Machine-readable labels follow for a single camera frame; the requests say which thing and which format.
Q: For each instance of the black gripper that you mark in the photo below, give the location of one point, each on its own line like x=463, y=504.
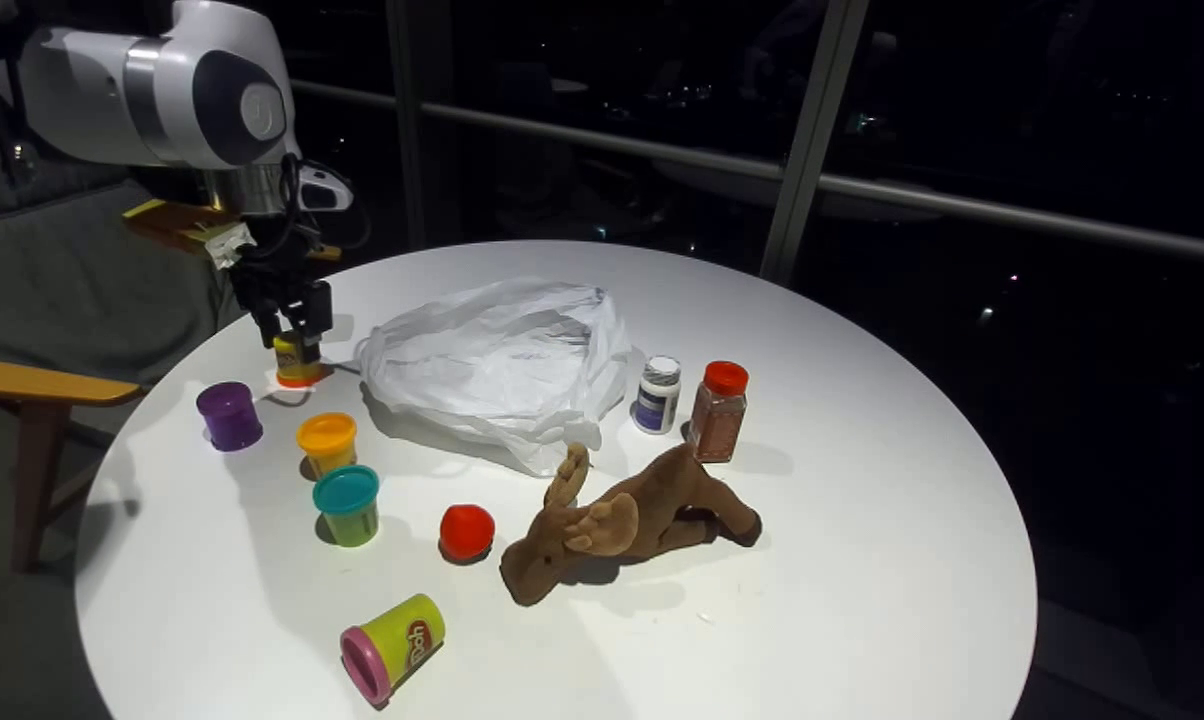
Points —
x=276, y=284

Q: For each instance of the yellow play-dough tub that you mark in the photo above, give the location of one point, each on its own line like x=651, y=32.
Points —
x=296, y=363

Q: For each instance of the purple play-dough tub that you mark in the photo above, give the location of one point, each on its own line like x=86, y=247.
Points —
x=229, y=418

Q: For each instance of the orange play-dough tub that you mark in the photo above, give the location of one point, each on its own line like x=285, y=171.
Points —
x=326, y=442

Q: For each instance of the teal play-dough tub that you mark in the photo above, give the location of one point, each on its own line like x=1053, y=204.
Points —
x=347, y=504

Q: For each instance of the small red-lid container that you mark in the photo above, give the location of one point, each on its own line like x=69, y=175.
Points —
x=466, y=532

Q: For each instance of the pink play-dough tub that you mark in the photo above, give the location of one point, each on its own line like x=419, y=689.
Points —
x=386, y=651

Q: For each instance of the brown plush moose toy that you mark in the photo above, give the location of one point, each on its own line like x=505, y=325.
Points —
x=667, y=504

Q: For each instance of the red-lid spice bottle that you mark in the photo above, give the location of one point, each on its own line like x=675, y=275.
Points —
x=719, y=409

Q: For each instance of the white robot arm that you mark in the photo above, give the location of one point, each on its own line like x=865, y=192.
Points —
x=206, y=97

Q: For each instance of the white plastic bag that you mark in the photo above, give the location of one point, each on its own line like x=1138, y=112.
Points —
x=518, y=369

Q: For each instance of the grey armchair wooden arms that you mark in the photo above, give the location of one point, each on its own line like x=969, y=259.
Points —
x=86, y=302

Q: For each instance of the metal window railing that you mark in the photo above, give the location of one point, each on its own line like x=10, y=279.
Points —
x=776, y=175

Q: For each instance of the wrist camera on wooden mount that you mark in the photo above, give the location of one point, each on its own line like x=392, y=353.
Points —
x=221, y=232

